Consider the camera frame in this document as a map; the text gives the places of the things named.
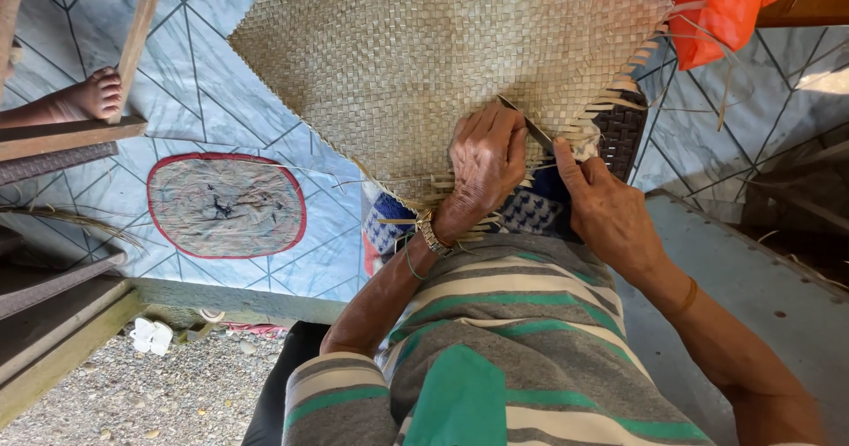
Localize metal wristwatch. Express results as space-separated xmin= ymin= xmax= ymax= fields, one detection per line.
xmin=415 ymin=209 xmax=456 ymax=257

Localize steel knife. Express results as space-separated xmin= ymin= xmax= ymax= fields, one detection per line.
xmin=497 ymin=95 xmax=557 ymax=154

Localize oval red-edged floor mat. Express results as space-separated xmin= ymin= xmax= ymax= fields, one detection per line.
xmin=146 ymin=153 xmax=308 ymax=260

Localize pink cloth scrap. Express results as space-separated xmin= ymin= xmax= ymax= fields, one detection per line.
xmin=218 ymin=321 xmax=290 ymax=339

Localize white sandal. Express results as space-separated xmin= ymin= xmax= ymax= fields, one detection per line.
xmin=129 ymin=316 xmax=155 ymax=354
xmin=150 ymin=321 xmax=175 ymax=357

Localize green thread bracelet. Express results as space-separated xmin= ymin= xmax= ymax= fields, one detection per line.
xmin=395 ymin=231 xmax=428 ymax=281

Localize person's left hand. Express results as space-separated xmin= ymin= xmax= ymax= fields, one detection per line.
xmin=449 ymin=104 xmax=529 ymax=235

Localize orange plastic bag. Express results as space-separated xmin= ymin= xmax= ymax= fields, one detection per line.
xmin=653 ymin=0 xmax=792 ymax=71

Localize bundle of dried straw strips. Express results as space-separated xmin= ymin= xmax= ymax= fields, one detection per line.
xmin=0 ymin=204 xmax=144 ymax=249

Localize dark woven stool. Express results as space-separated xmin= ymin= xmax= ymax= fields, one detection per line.
xmin=592 ymin=93 xmax=649 ymax=183

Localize black garment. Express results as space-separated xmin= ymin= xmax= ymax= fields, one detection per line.
xmin=241 ymin=320 xmax=333 ymax=446

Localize wooden chair frame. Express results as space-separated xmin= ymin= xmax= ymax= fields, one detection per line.
xmin=0 ymin=0 xmax=191 ymax=186

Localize grey green striped shirt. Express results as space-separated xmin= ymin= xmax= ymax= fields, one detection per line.
xmin=282 ymin=233 xmax=719 ymax=446

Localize blue white patterned cloth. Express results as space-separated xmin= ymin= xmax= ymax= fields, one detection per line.
xmin=361 ymin=166 xmax=579 ymax=278

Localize woven straw mat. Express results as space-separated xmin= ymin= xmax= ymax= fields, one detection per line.
xmin=227 ymin=0 xmax=674 ymax=243

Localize wooden steps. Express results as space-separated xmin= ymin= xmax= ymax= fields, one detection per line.
xmin=0 ymin=227 xmax=148 ymax=428

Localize brown rubber wristband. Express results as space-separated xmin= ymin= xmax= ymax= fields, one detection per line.
xmin=666 ymin=275 xmax=699 ymax=317

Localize person's right hand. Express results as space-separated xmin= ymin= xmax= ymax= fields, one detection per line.
xmin=552 ymin=137 xmax=667 ymax=284

